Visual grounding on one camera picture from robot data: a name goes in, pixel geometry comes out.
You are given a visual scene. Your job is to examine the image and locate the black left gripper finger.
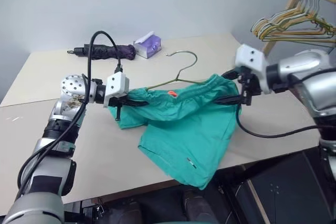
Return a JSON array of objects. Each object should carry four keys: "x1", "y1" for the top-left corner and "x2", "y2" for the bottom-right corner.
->
[
  {"x1": 125, "y1": 97, "x2": 148, "y2": 104},
  {"x1": 124, "y1": 102, "x2": 151, "y2": 109}
]

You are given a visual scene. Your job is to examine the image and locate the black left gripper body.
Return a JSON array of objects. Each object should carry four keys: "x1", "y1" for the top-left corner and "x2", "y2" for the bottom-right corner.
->
[{"x1": 108, "y1": 93, "x2": 132, "y2": 122}]

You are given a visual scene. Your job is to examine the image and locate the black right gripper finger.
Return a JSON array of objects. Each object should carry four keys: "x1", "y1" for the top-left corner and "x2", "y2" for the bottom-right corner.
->
[
  {"x1": 214, "y1": 94, "x2": 245, "y2": 106},
  {"x1": 222, "y1": 69, "x2": 240, "y2": 80}
]

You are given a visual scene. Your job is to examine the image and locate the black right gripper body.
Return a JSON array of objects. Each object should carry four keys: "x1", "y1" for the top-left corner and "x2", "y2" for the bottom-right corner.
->
[{"x1": 237, "y1": 67, "x2": 261, "y2": 106}]

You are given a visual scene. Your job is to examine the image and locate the olive wire hanger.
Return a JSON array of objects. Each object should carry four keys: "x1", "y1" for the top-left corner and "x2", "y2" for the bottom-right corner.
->
[{"x1": 146, "y1": 50, "x2": 211, "y2": 91}]

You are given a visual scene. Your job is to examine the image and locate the green shorts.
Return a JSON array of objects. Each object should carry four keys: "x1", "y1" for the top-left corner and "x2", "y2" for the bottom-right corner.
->
[{"x1": 107, "y1": 74, "x2": 241, "y2": 191}]

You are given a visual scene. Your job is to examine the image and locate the purple tissue box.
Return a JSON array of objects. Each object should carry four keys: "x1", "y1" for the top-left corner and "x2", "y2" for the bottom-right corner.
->
[{"x1": 133, "y1": 30, "x2": 162, "y2": 59}]

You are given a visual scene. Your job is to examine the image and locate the folded dark purple umbrella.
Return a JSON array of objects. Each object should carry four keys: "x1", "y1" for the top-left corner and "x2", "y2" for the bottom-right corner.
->
[{"x1": 67, "y1": 43, "x2": 137, "y2": 61}]

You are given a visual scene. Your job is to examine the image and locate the clothes hangers on rack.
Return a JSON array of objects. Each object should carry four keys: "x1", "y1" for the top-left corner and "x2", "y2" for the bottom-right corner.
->
[{"x1": 251, "y1": 7, "x2": 336, "y2": 44}]

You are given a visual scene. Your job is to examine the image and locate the dark rounded shape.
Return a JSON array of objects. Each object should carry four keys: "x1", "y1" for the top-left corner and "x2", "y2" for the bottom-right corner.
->
[
  {"x1": 181, "y1": 187, "x2": 220, "y2": 224},
  {"x1": 104, "y1": 194, "x2": 184, "y2": 224}
]

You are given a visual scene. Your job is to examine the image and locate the light wooden strip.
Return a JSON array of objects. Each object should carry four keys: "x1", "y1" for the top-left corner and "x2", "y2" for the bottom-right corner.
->
[{"x1": 245, "y1": 179, "x2": 271, "y2": 224}]

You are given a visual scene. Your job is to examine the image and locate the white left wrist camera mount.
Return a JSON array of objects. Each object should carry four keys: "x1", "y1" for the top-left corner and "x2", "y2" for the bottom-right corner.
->
[{"x1": 103, "y1": 73, "x2": 131, "y2": 109}]

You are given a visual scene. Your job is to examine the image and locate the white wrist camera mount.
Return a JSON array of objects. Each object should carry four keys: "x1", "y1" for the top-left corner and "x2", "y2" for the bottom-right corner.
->
[
  {"x1": 234, "y1": 43, "x2": 271, "y2": 95},
  {"x1": 103, "y1": 73, "x2": 131, "y2": 109}
]

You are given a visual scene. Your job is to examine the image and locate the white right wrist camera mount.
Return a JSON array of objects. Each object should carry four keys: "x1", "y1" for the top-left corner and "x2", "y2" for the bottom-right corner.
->
[{"x1": 234, "y1": 43, "x2": 271, "y2": 95}]

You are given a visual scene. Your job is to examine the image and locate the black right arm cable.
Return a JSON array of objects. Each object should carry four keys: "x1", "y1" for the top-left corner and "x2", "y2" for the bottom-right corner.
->
[{"x1": 236, "y1": 68, "x2": 336, "y2": 139}]

